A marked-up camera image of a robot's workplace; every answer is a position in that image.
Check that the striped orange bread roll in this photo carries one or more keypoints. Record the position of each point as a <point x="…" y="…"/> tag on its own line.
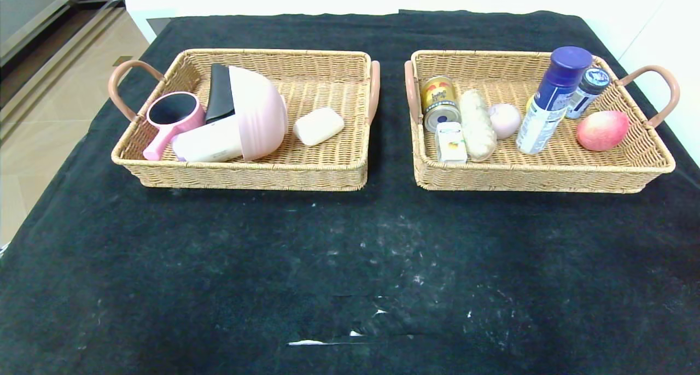
<point x="477" y="126"/>

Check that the mauve round peach bun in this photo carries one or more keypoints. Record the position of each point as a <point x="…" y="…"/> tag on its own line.
<point x="506" y="121"/>

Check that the purple-lidded white jar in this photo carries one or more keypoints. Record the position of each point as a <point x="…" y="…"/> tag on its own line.
<point x="210" y="142"/>

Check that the gold drink can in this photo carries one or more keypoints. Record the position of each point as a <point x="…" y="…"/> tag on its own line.
<point x="437" y="99"/>

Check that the pink bowl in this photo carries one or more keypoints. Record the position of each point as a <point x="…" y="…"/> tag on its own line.
<point x="257" y="118"/>

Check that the small white juice carton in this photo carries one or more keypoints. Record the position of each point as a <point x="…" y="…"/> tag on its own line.
<point x="451" y="144"/>

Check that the wicker basket holding food items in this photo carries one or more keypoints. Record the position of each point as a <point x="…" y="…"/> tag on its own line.
<point x="547" y="167"/>

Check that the blue cap spray can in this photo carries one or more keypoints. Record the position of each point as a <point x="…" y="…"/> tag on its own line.
<point x="547" y="112"/>

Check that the white soap bar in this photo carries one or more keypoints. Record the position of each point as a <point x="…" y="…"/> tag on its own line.
<point x="318" y="126"/>

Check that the small dark blue bottle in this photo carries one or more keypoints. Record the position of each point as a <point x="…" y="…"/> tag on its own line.
<point x="589" y="91"/>

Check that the wicker basket holding pink mug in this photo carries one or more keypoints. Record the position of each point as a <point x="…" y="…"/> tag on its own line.
<point x="328" y="162"/>

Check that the red peach fruit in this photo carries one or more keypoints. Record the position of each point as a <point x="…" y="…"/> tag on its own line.
<point x="601" y="130"/>

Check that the black glasses case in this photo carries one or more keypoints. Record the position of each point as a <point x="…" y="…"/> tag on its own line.
<point x="220" y="93"/>

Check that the grey metal shelf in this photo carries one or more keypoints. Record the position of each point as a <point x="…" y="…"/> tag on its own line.
<point x="33" y="14"/>

